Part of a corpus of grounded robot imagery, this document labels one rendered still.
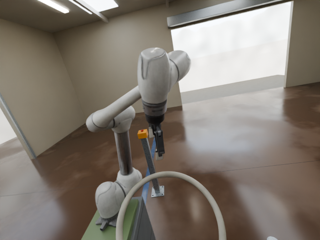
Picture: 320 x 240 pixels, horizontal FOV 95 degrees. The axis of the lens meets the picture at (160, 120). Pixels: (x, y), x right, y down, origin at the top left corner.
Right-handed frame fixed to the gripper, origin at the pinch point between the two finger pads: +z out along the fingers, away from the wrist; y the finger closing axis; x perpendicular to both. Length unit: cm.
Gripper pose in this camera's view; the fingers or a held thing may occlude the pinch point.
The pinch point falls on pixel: (155, 145)
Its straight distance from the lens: 69.2
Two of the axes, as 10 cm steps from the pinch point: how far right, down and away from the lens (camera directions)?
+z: 0.0, 7.7, 6.4
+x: 9.6, -1.7, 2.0
